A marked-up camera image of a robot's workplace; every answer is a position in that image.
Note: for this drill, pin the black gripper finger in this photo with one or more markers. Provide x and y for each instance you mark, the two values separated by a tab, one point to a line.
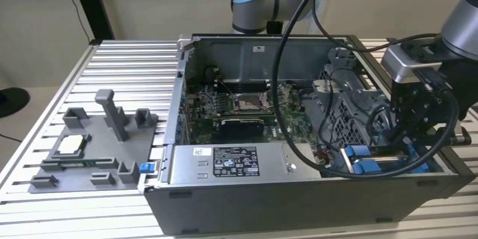
403	135

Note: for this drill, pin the hard disk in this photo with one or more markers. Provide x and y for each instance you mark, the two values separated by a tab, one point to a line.
377	159

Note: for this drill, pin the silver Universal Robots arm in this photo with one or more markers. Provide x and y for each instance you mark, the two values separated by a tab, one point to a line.
254	6

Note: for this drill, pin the grey metal disk bay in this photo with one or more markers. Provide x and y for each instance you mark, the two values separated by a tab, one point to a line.
348	96

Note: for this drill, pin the green motherboard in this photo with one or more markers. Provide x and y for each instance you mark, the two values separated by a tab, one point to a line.
288	102

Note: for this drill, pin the CPU socket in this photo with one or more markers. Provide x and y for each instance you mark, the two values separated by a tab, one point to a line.
249	102

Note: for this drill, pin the black graphics card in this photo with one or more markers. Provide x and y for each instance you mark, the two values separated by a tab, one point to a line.
241	131

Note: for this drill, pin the silver power supply unit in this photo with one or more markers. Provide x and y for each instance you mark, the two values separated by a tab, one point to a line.
242	160

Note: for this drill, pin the black open PC case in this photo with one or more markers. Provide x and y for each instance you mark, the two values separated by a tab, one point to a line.
261	208

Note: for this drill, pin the white sticker on case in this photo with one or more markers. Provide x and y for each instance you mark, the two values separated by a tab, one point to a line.
260	48

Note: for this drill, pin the blue plastic case latch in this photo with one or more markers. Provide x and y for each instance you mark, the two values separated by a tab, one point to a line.
146	167

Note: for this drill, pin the grey parts rack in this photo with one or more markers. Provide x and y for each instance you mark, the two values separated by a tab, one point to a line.
97	149

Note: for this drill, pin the green RAM stick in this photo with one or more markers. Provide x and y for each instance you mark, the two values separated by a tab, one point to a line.
94	163

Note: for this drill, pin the silver CPU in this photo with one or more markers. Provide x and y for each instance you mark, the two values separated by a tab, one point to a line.
71	144

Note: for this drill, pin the black round stand base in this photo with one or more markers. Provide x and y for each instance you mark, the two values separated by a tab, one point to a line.
13	102

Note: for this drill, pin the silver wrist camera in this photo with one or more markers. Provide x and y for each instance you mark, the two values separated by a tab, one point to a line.
404	62

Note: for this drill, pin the black upright frame post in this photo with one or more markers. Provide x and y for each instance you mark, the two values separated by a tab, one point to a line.
94	4

